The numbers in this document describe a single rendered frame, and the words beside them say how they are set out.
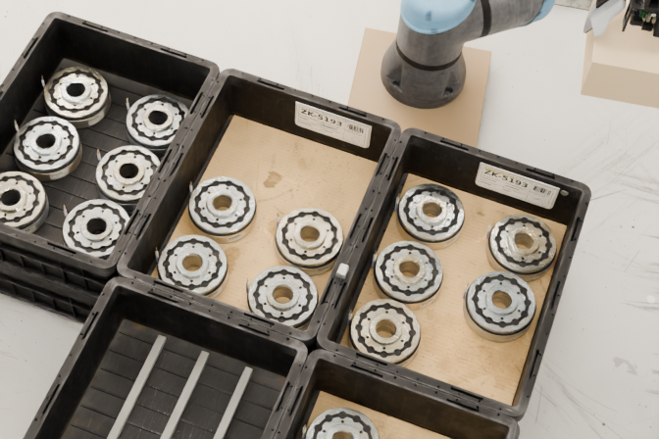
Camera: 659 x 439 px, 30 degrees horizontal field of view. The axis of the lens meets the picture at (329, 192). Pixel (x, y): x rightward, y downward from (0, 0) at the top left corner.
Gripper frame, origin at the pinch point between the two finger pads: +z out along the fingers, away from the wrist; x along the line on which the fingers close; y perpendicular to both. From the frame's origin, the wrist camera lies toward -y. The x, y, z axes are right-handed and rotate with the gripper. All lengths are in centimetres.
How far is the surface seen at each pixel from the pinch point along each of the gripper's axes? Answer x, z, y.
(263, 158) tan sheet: -51, 27, 15
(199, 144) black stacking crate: -61, 20, 19
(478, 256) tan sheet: -15.5, 26.6, 25.5
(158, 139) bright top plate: -68, 24, 17
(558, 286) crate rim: -4.3, 17.9, 33.1
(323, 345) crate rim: -35, 16, 50
